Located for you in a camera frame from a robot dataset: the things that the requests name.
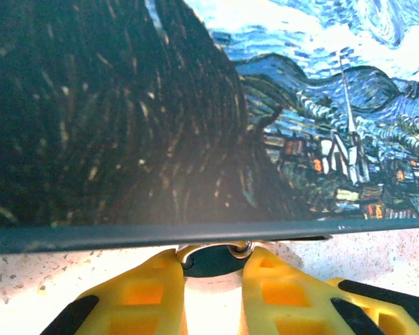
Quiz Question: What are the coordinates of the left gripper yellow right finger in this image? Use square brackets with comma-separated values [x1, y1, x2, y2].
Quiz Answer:
[242, 248, 378, 335]

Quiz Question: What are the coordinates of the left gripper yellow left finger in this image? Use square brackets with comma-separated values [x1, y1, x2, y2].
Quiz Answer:
[40, 248, 189, 335]

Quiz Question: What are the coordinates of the starry night print tin box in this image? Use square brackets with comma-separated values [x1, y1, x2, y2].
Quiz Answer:
[0, 0, 419, 256]

